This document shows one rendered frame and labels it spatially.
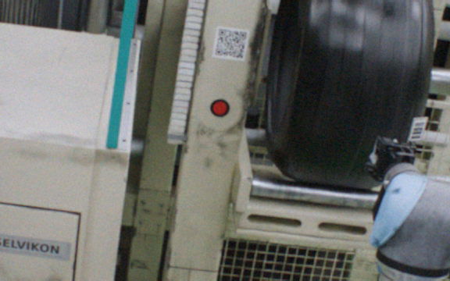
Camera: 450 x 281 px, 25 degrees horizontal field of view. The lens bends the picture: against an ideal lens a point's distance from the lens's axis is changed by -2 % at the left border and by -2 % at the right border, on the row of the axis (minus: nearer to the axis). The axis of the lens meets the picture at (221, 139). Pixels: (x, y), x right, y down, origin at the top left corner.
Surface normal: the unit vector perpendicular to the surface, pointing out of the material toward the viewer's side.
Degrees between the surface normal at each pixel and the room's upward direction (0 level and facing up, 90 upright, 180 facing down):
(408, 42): 58
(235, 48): 90
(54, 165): 90
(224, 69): 90
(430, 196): 34
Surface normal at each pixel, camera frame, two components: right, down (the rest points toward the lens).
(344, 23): 0.12, -0.18
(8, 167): 0.04, 0.41
